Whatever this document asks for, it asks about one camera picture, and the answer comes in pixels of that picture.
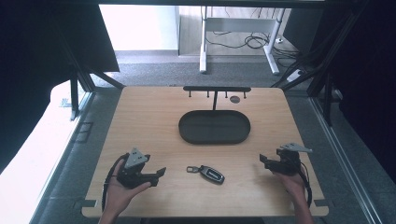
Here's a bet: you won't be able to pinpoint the black car key with clip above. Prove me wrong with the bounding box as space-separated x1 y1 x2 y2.
186 164 226 186

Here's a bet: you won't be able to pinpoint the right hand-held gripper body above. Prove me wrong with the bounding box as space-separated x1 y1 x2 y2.
269 142 314 176

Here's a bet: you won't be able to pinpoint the white power strip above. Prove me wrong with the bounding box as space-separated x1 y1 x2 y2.
285 68 306 84

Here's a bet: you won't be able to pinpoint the black key rack with tray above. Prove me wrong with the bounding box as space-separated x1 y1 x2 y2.
177 85 252 146

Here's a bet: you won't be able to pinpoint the person's right hand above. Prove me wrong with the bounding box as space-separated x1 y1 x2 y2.
275 167 308 202

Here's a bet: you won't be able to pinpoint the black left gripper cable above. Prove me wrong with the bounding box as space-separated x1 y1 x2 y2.
101 152 131 213

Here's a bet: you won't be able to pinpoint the dark curtain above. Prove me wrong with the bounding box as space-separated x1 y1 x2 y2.
311 0 396 185
0 0 121 174

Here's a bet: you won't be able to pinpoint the black metal stand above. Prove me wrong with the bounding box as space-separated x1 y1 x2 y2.
61 36 126 122
270 0 372 127

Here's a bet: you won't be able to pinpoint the white desk frame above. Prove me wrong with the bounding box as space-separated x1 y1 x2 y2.
199 6 287 76

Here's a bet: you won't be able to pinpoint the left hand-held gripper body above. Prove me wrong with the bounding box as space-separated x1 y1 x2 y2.
116 147 161 189

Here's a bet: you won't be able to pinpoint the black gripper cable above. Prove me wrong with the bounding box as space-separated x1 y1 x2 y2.
298 161 314 209
101 152 131 213

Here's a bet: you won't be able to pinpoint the black floor cables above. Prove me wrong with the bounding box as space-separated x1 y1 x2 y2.
205 7 302 68

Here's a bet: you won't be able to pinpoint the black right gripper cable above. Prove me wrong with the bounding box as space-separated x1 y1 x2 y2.
298 161 314 209

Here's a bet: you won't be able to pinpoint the aluminium rail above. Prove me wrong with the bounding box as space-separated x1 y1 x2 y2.
309 96 389 224

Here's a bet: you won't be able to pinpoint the person's left hand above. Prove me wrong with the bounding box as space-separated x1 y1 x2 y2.
105 160 152 217

